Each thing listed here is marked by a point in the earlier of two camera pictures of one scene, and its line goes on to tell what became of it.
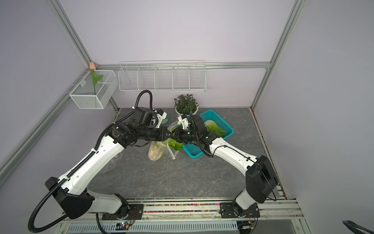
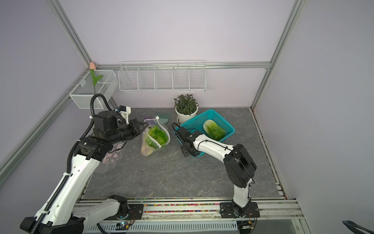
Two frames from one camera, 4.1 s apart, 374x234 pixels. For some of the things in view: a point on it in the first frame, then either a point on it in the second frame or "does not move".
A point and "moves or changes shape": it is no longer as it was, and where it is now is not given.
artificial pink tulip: (95, 80) does not move
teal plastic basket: (195, 150) does not move
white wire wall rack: (169, 75) does not move
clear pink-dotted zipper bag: (158, 149) moves or changes shape
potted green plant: (186, 105) does not move
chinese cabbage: (176, 146) moves or changes shape
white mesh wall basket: (83, 94) does not move
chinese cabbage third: (212, 126) does not move
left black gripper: (162, 137) → (134, 124)
